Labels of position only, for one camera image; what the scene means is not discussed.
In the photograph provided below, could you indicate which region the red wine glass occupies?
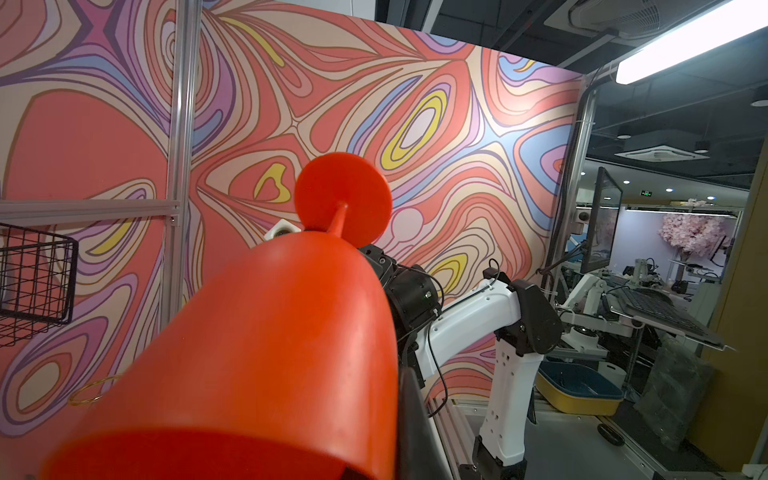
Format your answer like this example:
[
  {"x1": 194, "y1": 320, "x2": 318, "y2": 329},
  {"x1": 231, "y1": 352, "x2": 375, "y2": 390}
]
[{"x1": 41, "y1": 153, "x2": 398, "y2": 479}]

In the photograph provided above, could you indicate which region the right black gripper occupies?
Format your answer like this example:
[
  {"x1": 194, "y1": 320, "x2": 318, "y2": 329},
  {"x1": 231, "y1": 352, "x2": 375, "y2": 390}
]
[{"x1": 359, "y1": 245, "x2": 444, "y2": 336}]

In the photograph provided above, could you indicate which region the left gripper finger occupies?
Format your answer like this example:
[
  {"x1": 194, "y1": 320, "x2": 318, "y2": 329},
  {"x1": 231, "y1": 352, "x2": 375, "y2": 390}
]
[{"x1": 397, "y1": 367, "x2": 452, "y2": 480}]

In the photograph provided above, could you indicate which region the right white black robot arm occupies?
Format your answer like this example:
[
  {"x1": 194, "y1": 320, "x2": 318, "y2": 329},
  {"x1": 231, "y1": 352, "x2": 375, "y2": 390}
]
[{"x1": 360, "y1": 245, "x2": 563, "y2": 479}]

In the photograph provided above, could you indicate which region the blue yellow tray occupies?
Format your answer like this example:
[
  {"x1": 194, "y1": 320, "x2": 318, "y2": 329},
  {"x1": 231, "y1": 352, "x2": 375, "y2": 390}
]
[{"x1": 535, "y1": 361, "x2": 624, "y2": 416}]

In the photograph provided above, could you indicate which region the pink blossom tree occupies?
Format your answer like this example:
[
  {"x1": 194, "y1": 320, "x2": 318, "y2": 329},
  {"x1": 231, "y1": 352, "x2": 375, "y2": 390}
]
[{"x1": 659, "y1": 213, "x2": 725, "y2": 258}]

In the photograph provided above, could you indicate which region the ceiling light tube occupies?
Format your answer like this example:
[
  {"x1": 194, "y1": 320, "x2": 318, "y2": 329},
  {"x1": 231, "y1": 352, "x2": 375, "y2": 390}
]
[{"x1": 615, "y1": 0, "x2": 767, "y2": 85}]

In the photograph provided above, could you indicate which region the back black wire basket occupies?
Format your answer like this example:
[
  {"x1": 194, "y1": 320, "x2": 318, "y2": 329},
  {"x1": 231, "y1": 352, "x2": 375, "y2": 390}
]
[{"x1": 1, "y1": 223, "x2": 79, "y2": 347}]

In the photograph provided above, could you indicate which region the computer monitor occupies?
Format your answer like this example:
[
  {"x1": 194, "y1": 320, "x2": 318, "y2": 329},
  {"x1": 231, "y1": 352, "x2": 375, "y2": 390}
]
[{"x1": 580, "y1": 167, "x2": 623, "y2": 274}]

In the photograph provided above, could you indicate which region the black keyboard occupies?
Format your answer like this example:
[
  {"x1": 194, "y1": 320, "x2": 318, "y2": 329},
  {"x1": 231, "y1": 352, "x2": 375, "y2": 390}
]
[{"x1": 611, "y1": 288, "x2": 707, "y2": 336}]

